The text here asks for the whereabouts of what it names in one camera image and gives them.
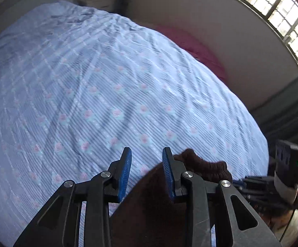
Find barred window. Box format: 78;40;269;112
200;0;298;72

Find pink pillow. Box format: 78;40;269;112
151;24;228;81

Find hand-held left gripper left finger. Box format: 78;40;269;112
13;147;132;247

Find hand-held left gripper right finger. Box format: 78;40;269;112
162;147;283;247

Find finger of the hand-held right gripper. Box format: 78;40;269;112
234;176;276;189
241;188;288;207

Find blue floral bed cover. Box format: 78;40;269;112
0;0;270;246

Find brown pants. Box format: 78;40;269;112
110;148;233;247

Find white nightstand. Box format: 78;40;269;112
78;0;117;12

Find green curtain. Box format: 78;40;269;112
250;67;298;144

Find black cable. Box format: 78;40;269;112
280;183;298;242

